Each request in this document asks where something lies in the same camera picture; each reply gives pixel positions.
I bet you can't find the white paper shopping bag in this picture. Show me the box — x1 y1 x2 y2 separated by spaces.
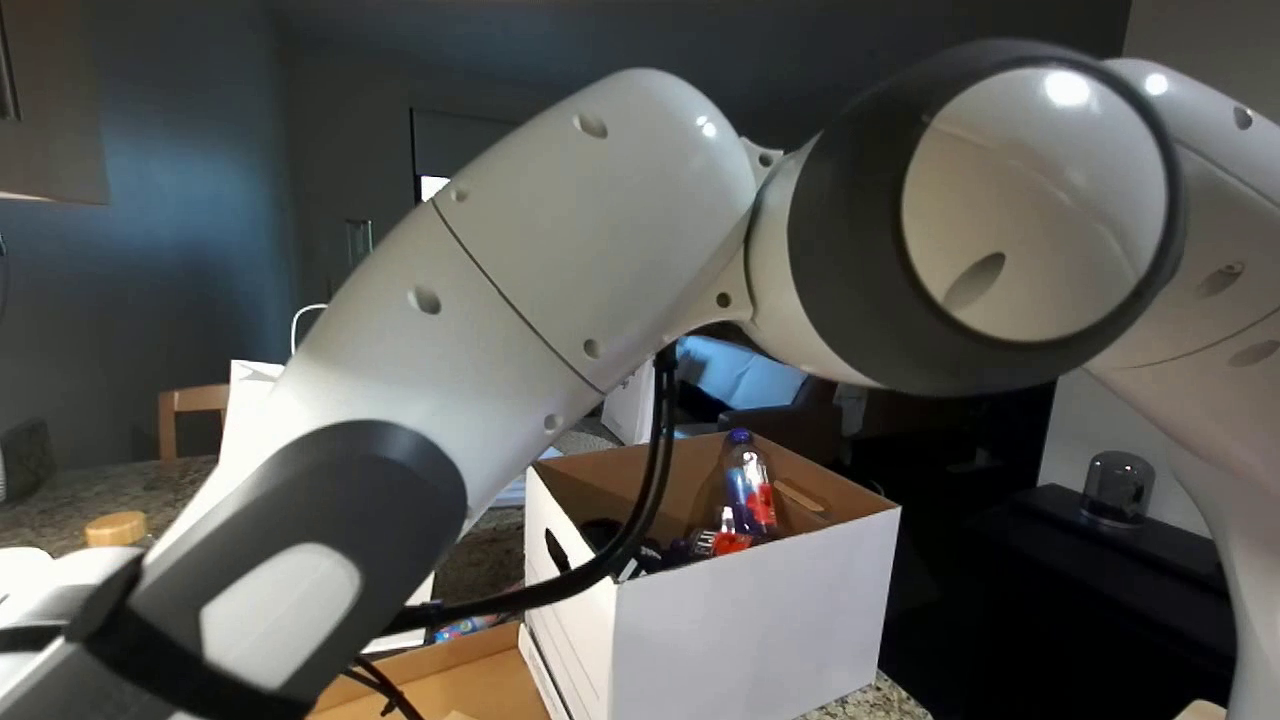
220 362 284 459

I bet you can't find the red capped bottle in box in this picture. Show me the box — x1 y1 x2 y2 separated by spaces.
708 510 749 558

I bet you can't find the Fiji water bottle blue cap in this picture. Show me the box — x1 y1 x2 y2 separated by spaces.
723 430 779 542

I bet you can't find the grey sofa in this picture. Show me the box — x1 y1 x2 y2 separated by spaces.
675 337 803 412

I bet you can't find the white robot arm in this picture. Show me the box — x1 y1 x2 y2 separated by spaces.
0 41 1280 720

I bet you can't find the white bigger storage box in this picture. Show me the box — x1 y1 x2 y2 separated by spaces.
518 431 901 720

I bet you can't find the glass jar on black counter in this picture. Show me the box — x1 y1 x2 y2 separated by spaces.
1084 453 1155 519

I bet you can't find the dark jar with wooden lid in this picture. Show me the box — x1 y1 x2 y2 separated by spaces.
82 511 146 549

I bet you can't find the wooden chair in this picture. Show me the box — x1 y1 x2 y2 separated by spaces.
156 383 227 459

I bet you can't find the flat cardboard box lid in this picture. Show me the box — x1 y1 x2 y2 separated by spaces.
308 624 546 720

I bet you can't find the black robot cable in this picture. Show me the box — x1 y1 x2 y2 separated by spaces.
345 341 682 720

